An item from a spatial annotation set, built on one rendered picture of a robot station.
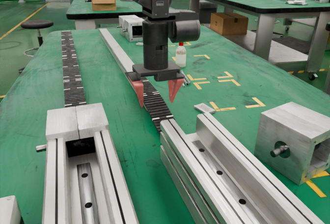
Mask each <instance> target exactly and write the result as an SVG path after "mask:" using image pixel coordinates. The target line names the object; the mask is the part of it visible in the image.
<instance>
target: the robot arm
mask: <svg viewBox="0 0 330 224"><path fill-rule="evenodd" d="M133 1H135V2H136V3H138V4H140V5H142V13H143V14H145V15H147V16H149V17H147V19H145V20H143V21H142V37H143V62H144V63H141V64H133V65H132V70H133V72H132V73H128V76H129V80H130V82H131V84H132V85H133V87H134V89H135V91H136V93H137V97H138V100H139V104H140V106H141V107H142V108H143V83H142V82H141V81H140V79H141V77H149V76H154V80H155V81H157V82H162V81H168V89H169V99H170V102H171V103H173V101H174V99H175V96H176V94H177V92H178V90H179V89H180V87H181V86H182V84H183V82H184V81H185V75H183V74H182V73H181V68H180V67H179V66H178V65H177V64H176V63H174V62H173V61H172V60H168V37H169V39H170V41H171V42H172V43H180V42H190V41H197V40H198V39H199V37H200V22H199V14H198V13H197V12H194V11H191V10H188V9H187V10H178V9H169V8H170V6H171V4H172V1H173V0H133Z"/></svg>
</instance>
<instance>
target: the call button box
mask: <svg viewBox="0 0 330 224"><path fill-rule="evenodd" d="M0 224H24V220H23V217H22V216H21V211H20V208H19V205H18V202H17V199H16V197H15V196H7V197H3V198H0Z"/></svg>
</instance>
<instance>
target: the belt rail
mask: <svg viewBox="0 0 330 224"><path fill-rule="evenodd" d="M99 35H100V36H101V38H102V39H103V41H104V43H105V44H106V46H107V47H108V49H109V51H110V52H111V54H112V56H113V57H114V59H115V60H116V62H117V64H118V65H119V67H120V68H121V70H122V72H123V73H124V75H125V72H132V71H133V70H132V65H133V64H134V63H133V62H132V61H131V59H130V58H129V57H128V56H127V54H126V53H125V52H124V51H123V49H122V48H121V47H120V46H119V44H118V43H117V42H116V40H115V39H114V38H113V37H112V35H111V34H110V33H109V32H108V30H107V29H106V28H100V29H99ZM125 76H126V75H125ZM126 78H127V76H126ZM127 80H128V81H129V79H128V78H127ZM129 83H130V84H131V82H130V81H129ZM131 86H132V88H133V89H134V87H133V85H132V84H131ZM134 91H135V89H134ZM135 92H136V91H135ZM143 105H144V107H145V108H146V106H145V104H144V103H143ZM146 110H147V108H146ZM147 111H148V110H147Z"/></svg>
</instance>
